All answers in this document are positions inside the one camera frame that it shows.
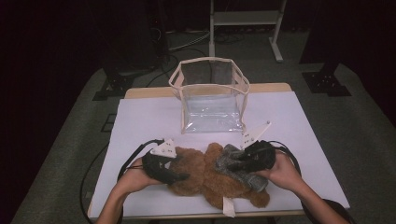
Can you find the wooden table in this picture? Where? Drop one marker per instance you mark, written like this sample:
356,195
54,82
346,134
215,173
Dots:
146,92

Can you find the dark floor outlet box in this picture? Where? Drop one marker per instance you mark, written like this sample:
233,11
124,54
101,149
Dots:
109,123

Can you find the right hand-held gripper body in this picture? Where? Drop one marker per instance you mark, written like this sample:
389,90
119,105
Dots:
261,155

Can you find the grey knitted cloth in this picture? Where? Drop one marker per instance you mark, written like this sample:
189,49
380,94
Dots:
249,182

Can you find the person's black clothing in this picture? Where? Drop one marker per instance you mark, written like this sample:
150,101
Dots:
344,211

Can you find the black stand base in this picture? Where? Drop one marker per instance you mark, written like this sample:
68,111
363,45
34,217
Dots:
327,84
113,85

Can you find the white table sheet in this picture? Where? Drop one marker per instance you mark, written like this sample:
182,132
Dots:
149,118

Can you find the brown teddy bear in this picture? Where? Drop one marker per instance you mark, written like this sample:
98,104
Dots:
199,174

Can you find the clear plastic bag beige trim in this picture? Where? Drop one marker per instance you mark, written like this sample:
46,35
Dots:
214,112

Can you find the person's left hand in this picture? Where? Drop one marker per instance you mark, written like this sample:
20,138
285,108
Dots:
134,179

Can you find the person's right hand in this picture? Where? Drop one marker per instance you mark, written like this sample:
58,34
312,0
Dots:
285,174

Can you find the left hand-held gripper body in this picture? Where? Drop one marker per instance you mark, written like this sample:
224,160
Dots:
157,168

